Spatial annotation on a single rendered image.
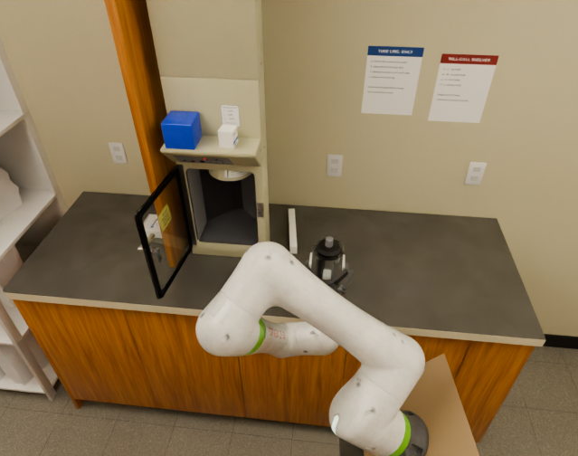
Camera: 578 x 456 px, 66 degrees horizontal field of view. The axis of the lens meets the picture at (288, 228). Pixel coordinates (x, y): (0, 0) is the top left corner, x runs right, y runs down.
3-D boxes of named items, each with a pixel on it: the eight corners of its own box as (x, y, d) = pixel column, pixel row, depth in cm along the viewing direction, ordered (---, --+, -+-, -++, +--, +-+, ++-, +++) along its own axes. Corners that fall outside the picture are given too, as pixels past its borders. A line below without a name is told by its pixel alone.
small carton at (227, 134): (223, 140, 151) (222, 124, 147) (238, 141, 150) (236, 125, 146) (219, 147, 147) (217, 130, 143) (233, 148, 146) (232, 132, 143)
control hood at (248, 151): (174, 157, 161) (169, 133, 155) (262, 163, 159) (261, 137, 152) (164, 175, 153) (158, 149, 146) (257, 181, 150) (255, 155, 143)
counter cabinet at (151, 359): (126, 310, 287) (85, 197, 230) (450, 340, 270) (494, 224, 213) (76, 408, 236) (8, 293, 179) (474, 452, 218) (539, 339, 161)
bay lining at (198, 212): (212, 205, 205) (202, 137, 183) (267, 210, 203) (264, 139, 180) (197, 241, 186) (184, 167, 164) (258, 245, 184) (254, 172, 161)
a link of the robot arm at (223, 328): (250, 316, 92) (210, 283, 97) (213, 367, 91) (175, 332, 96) (278, 324, 109) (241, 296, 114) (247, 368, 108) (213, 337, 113)
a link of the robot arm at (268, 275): (445, 360, 106) (267, 232, 94) (407, 419, 105) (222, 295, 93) (418, 343, 118) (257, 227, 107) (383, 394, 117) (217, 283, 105)
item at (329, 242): (317, 242, 165) (317, 229, 161) (341, 244, 165) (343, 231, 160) (315, 260, 158) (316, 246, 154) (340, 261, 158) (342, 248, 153)
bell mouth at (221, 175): (214, 156, 181) (213, 144, 178) (258, 158, 179) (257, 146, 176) (203, 179, 167) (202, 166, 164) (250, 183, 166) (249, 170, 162)
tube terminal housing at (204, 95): (206, 218, 210) (182, 51, 162) (274, 223, 208) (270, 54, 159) (192, 253, 191) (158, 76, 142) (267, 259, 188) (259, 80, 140)
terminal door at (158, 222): (193, 248, 187) (177, 166, 161) (159, 301, 164) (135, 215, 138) (191, 247, 187) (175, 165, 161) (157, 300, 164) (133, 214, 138)
